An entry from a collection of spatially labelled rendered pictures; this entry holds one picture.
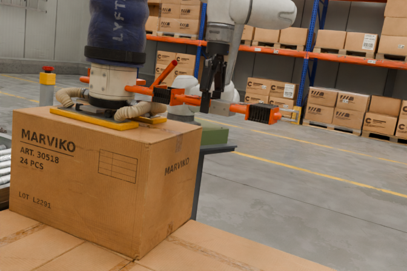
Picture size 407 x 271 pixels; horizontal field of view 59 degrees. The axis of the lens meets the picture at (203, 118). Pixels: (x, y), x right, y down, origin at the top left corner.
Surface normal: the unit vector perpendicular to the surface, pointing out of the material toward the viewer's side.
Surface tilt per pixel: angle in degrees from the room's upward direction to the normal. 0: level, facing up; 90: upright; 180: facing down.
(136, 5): 70
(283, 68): 90
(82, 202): 90
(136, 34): 77
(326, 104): 90
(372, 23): 90
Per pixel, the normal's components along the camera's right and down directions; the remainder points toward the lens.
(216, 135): 0.66, 0.21
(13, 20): 0.87, 0.19
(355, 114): -0.48, 0.08
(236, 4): 0.19, 0.23
